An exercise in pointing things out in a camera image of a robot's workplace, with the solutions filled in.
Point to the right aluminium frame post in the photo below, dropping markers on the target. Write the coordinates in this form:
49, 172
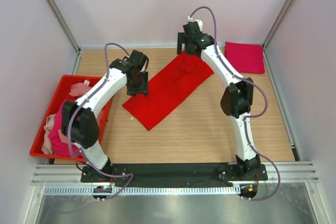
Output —
279, 19

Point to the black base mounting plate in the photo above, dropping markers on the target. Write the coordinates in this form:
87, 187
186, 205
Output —
186, 175

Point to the white slotted cable duct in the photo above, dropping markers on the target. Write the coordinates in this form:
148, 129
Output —
102, 190

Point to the folded magenta t shirt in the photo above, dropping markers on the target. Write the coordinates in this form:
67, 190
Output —
245, 58

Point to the left aluminium frame post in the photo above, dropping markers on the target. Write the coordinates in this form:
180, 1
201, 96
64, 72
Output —
60, 19

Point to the beige t shirt in bin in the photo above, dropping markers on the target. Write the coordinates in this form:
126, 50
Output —
49, 124

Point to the red t shirt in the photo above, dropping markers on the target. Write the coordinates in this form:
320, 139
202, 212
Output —
168, 89

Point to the aluminium frame post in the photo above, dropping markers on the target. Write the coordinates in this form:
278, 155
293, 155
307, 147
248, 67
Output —
60, 19
279, 19

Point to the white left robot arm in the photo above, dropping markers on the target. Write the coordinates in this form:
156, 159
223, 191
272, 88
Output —
79, 118

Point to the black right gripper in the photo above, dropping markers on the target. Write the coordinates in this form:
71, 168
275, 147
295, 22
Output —
180, 40

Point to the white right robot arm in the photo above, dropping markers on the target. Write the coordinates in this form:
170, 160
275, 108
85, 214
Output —
237, 98

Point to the magenta t shirt in bin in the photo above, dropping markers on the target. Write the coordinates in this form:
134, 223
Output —
59, 142

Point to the light pink t shirt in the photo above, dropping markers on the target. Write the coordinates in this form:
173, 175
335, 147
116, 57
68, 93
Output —
77, 90

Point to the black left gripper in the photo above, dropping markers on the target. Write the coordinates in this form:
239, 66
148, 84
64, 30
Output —
142, 88

